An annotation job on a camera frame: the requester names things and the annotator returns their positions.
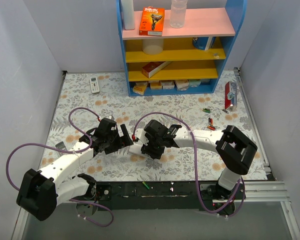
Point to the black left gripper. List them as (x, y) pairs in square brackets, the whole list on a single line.
[(119, 139)]

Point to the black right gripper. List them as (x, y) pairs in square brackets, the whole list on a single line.
[(147, 146)]

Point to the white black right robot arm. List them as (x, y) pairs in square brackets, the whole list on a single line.
[(235, 149)]

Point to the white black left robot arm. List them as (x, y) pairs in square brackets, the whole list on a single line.
[(42, 190)]

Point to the grey calculator remote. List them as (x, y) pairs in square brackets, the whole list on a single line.
[(61, 146)]

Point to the white air conditioner remote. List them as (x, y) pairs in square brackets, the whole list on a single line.
[(94, 85)]

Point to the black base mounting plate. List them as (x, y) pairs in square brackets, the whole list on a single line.
[(163, 195)]

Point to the yellow red small box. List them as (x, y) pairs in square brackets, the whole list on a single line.
[(140, 88)]

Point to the red orange battery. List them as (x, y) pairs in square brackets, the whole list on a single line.
[(210, 125)]

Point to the tissue pack green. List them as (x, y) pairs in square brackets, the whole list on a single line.
[(194, 83)]

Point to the red toothpaste box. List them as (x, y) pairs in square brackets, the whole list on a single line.
[(231, 96)]

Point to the blue shelf unit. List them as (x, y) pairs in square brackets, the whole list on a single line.
[(187, 62)]

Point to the white translucent cup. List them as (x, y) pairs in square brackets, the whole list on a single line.
[(152, 46)]

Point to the orange razor box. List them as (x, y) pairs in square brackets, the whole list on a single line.
[(152, 21)]

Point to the white bottle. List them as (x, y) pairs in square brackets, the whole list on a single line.
[(128, 14)]

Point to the clear plastic bottle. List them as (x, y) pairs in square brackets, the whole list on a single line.
[(178, 12)]

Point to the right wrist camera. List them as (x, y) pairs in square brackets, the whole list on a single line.
[(139, 137)]

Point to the aluminium frame rail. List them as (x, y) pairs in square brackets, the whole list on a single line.
[(266, 191)]

